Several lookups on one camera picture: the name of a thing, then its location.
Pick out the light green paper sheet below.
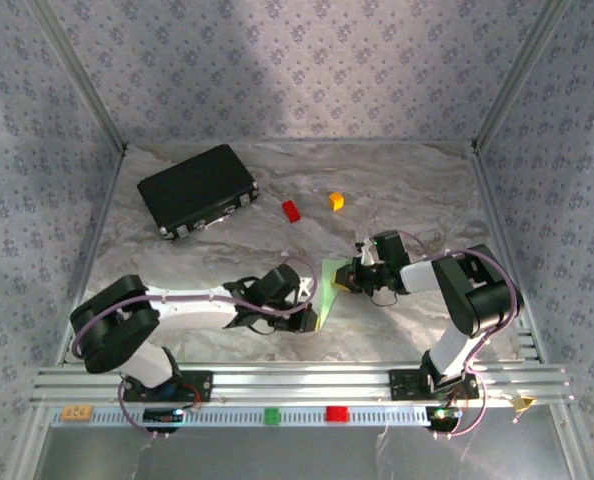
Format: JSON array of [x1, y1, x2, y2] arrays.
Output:
[[312, 257, 358, 332]]

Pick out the black left controller board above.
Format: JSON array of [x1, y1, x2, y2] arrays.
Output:
[[143, 407, 186, 425]]

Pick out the black controller board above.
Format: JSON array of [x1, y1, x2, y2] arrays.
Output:
[[143, 407, 186, 425], [425, 406, 463, 426]]

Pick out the black right controller board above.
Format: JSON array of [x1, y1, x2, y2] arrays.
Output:
[[425, 406, 463, 426]]

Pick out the black hard case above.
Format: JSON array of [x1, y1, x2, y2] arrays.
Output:
[[136, 143, 261, 241]]

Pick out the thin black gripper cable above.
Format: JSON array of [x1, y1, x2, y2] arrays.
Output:
[[369, 287, 401, 308]]

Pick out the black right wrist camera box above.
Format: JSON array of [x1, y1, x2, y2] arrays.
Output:
[[375, 229, 412, 267]]

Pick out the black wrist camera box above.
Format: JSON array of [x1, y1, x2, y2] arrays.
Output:
[[259, 263, 302, 302], [375, 229, 412, 267]]

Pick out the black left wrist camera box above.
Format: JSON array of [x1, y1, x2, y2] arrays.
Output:
[[259, 263, 302, 302]]

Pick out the aluminium mounting rail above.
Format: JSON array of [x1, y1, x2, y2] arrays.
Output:
[[29, 364, 576, 407]]

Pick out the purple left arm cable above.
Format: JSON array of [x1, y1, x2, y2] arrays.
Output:
[[71, 254, 320, 442]]

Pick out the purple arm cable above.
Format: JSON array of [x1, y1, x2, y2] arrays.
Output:
[[399, 230, 524, 441], [71, 254, 320, 442]]

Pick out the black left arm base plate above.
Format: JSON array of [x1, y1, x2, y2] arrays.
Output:
[[121, 369, 214, 404]]

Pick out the white slotted cable duct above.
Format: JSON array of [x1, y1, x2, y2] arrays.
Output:
[[49, 405, 428, 428]]

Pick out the thin red wire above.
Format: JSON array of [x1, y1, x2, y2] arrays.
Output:
[[179, 382, 204, 409]]

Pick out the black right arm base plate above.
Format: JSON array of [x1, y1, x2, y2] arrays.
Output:
[[387, 368, 481, 401]]

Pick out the aluminium table edge rail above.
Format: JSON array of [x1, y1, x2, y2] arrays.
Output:
[[56, 143, 129, 366], [469, 143, 548, 366]]

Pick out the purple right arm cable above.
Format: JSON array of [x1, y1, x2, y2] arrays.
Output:
[[399, 230, 524, 441]]

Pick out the aluminium frame post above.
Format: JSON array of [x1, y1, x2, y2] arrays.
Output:
[[29, 0, 129, 151], [471, 0, 573, 151]]

